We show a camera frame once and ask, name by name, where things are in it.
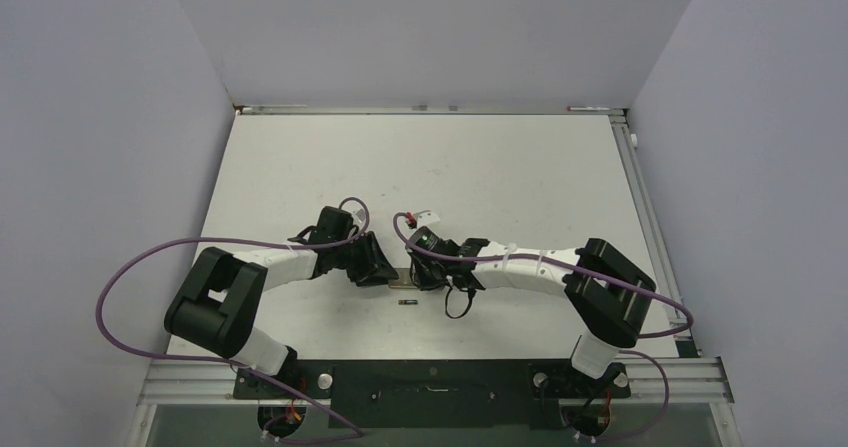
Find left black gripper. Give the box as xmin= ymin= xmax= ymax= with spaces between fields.
xmin=332 ymin=232 xmax=397 ymax=286

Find beige remote control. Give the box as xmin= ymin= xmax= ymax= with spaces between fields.
xmin=387 ymin=268 xmax=418 ymax=290

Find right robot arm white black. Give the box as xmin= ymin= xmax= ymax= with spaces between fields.
xmin=407 ymin=227 xmax=657 ymax=395

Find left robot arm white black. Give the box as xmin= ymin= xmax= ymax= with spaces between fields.
xmin=164 ymin=206 xmax=399 ymax=397

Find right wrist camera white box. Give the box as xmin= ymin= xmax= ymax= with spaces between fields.
xmin=405 ymin=210 xmax=440 ymax=229

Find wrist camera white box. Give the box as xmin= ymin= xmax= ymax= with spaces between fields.
xmin=351 ymin=208 xmax=368 ymax=231
xmin=405 ymin=210 xmax=440 ymax=229

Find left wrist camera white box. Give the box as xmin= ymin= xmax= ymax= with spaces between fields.
xmin=351 ymin=208 xmax=368 ymax=231

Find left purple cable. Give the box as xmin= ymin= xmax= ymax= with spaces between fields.
xmin=95 ymin=196 xmax=371 ymax=443

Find aluminium frame rail back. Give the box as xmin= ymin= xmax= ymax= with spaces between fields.
xmin=234 ymin=104 xmax=626 ymax=117

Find aluminium frame rail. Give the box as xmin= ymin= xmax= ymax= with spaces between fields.
xmin=609 ymin=113 xmax=700 ymax=359
xmin=234 ymin=104 xmax=626 ymax=117

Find aluminium frame rail right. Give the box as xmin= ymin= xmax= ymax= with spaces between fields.
xmin=609 ymin=113 xmax=700 ymax=359

